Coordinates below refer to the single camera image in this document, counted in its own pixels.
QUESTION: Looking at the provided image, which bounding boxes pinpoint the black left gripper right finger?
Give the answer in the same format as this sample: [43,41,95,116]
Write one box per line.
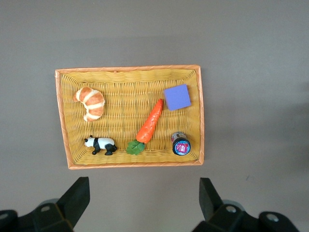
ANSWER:
[192,177,300,232]

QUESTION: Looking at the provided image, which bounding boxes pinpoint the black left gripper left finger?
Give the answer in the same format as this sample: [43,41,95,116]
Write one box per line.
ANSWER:
[0,176,91,232]

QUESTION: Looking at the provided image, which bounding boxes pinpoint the brown wicker basket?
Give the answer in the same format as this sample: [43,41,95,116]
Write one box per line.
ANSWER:
[55,64,205,170]

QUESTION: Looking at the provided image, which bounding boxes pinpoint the toy panda figure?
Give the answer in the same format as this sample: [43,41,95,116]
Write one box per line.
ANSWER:
[84,135,118,156]

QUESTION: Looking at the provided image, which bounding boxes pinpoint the small jar with printed lid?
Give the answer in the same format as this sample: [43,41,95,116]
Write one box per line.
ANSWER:
[171,131,192,156]

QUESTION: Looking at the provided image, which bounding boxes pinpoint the toy croissant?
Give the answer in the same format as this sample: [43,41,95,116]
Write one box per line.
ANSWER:
[72,87,106,122]

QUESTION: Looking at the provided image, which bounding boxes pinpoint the orange toy carrot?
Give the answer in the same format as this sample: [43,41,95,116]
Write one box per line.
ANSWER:
[126,98,164,156]

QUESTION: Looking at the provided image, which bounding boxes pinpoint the purple foam cube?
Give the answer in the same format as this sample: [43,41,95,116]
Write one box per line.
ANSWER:
[163,84,192,112]

